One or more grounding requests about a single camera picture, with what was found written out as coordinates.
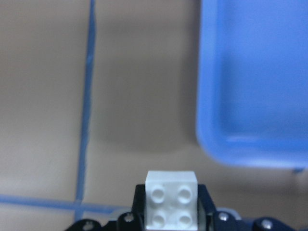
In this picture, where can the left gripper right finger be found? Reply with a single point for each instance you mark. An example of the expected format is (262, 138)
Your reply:
(211, 218)

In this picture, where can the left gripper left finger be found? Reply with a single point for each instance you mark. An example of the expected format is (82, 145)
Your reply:
(127, 221)

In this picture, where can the white block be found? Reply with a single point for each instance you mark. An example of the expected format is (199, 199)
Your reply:
(171, 201)

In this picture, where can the blue plastic tray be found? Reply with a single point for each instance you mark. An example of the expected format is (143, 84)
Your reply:
(252, 94)

